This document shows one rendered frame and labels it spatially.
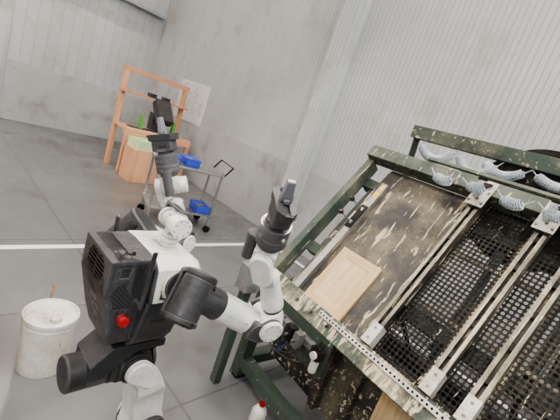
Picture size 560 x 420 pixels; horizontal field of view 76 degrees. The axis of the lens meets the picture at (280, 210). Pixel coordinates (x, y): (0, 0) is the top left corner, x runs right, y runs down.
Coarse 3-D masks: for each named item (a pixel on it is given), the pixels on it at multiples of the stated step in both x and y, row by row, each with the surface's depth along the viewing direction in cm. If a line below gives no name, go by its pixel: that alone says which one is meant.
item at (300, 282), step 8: (384, 184) 251; (384, 192) 250; (368, 200) 249; (376, 200) 248; (368, 208) 246; (344, 232) 241; (336, 240) 241; (328, 248) 239; (336, 248) 241; (320, 256) 239; (328, 256) 239; (312, 264) 237; (320, 264) 237; (304, 272) 236; (312, 272) 236; (296, 280) 236; (304, 280) 234
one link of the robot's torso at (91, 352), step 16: (96, 336) 113; (80, 352) 109; (96, 352) 108; (112, 352) 108; (128, 352) 112; (64, 368) 105; (80, 368) 105; (96, 368) 106; (112, 368) 110; (64, 384) 104; (80, 384) 105; (96, 384) 110
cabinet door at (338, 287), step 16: (352, 256) 230; (336, 272) 228; (352, 272) 223; (368, 272) 218; (320, 288) 226; (336, 288) 221; (352, 288) 216; (320, 304) 219; (336, 304) 215; (352, 304) 210
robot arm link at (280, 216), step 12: (276, 192) 92; (276, 204) 88; (264, 216) 96; (276, 216) 87; (288, 216) 86; (264, 228) 92; (276, 228) 91; (288, 228) 91; (264, 240) 94; (276, 240) 93
